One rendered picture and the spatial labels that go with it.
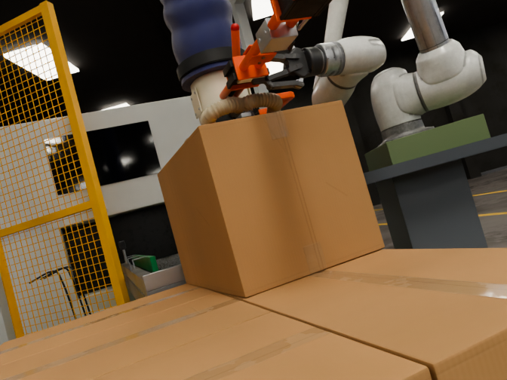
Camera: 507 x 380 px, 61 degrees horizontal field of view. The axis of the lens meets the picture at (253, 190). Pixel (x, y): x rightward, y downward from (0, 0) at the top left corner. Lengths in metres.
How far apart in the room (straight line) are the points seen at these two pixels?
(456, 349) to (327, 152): 0.71
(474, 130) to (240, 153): 0.89
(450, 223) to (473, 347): 1.18
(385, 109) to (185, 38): 0.78
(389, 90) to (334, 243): 0.78
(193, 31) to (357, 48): 0.47
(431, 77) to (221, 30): 0.75
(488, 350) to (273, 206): 0.62
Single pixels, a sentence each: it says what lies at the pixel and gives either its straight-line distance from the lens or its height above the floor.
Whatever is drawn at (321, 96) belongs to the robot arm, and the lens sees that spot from 1.35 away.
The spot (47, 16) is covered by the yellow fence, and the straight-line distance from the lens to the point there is 2.68.
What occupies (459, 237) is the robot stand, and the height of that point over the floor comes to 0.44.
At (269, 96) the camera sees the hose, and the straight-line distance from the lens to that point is 1.19.
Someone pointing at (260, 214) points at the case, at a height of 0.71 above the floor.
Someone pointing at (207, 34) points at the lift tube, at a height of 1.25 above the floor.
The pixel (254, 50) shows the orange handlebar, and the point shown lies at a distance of 0.99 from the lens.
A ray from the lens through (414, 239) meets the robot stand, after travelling 1.61.
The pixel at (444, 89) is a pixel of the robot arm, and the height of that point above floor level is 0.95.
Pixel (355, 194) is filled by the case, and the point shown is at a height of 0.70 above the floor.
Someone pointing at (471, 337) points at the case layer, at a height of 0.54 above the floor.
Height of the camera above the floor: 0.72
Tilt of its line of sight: 3 degrees up
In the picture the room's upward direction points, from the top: 16 degrees counter-clockwise
